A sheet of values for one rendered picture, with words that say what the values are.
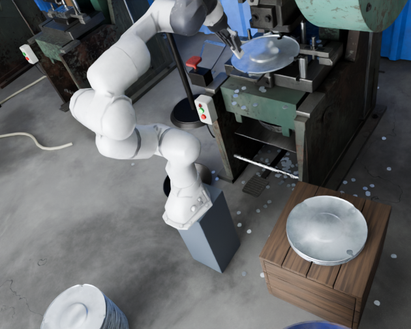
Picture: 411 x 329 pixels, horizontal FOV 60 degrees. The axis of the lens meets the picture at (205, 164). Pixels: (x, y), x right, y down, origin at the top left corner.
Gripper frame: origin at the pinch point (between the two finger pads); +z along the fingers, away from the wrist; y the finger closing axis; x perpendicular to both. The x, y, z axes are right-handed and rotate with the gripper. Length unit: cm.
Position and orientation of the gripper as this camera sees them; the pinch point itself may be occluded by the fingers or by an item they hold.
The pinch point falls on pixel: (237, 50)
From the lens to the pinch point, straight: 143.4
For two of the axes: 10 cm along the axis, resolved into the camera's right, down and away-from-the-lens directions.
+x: 5.7, -8.2, -0.3
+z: 4.8, 3.0, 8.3
